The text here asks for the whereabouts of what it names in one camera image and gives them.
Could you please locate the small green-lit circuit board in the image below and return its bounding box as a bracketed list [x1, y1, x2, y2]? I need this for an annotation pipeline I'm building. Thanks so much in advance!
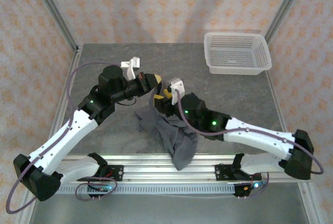
[243, 181, 265, 191]
[89, 183, 113, 192]

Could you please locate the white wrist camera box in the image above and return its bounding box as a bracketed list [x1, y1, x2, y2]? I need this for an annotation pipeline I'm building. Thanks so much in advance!
[168, 77, 185, 105]
[121, 56, 141, 80]

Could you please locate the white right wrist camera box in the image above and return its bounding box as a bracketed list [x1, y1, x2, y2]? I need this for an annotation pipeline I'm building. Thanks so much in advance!
[168, 77, 185, 105]

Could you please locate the grey t-shirt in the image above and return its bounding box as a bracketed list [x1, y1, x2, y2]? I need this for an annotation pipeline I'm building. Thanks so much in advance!
[134, 83, 200, 171]

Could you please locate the white perforated plastic basket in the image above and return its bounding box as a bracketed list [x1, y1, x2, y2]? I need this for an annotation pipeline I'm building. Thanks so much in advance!
[203, 31, 273, 76]

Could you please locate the aluminium frame post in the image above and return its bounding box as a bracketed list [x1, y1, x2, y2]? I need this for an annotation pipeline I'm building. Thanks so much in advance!
[264, 0, 310, 44]
[27, 0, 80, 53]

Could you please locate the slotted grey cable duct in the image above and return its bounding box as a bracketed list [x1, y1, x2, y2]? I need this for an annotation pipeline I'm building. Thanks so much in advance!
[58, 184, 236, 195]

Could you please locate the wide aluminium mounting rail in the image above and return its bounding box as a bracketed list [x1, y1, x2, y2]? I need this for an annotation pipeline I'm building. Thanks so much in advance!
[56, 153, 313, 183]

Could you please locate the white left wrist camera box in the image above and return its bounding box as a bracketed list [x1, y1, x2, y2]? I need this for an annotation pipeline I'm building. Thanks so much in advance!
[121, 56, 141, 80]

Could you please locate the aluminium table side rail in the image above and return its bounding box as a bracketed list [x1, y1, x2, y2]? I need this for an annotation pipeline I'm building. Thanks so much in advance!
[14, 44, 84, 224]
[265, 70, 326, 224]

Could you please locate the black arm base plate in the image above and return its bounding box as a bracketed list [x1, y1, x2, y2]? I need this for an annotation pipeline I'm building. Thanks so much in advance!
[105, 165, 124, 182]
[215, 164, 236, 182]

